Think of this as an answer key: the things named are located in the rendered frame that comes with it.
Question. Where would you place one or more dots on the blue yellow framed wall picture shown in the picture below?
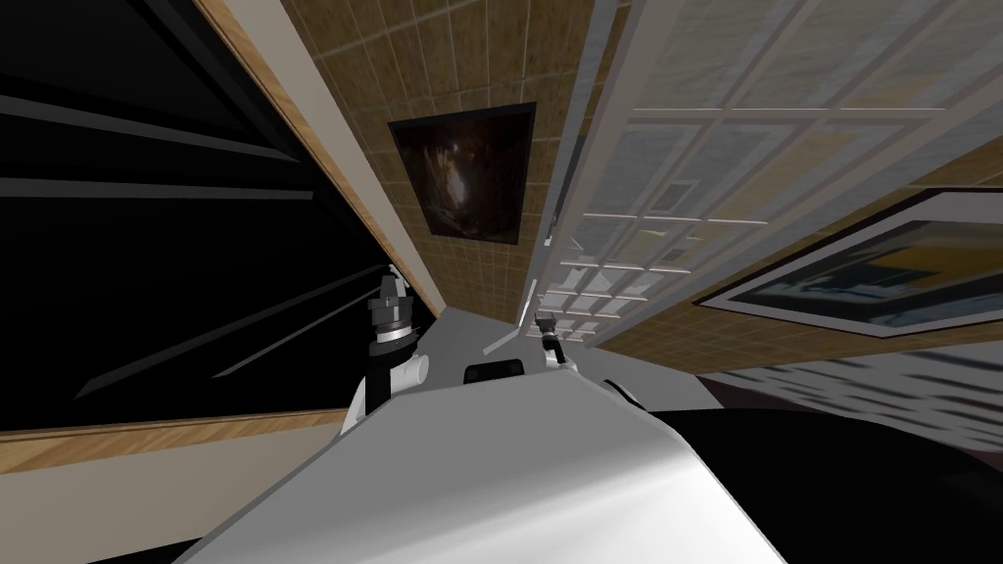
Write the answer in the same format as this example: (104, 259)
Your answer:
(878, 274)

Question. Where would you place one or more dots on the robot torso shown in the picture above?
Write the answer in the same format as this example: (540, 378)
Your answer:
(501, 470)

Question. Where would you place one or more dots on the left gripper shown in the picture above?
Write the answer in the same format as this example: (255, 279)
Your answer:
(392, 296)

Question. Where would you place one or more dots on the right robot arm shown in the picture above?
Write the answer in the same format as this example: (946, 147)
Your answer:
(823, 486)

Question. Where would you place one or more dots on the dark framed wall picture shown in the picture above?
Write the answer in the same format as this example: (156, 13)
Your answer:
(470, 172)

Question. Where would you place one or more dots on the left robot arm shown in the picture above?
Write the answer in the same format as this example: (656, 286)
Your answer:
(384, 376)

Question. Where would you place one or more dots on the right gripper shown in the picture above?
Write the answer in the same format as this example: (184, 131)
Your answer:
(545, 324)

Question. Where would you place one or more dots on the white glass-paned door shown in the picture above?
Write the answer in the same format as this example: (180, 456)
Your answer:
(705, 157)

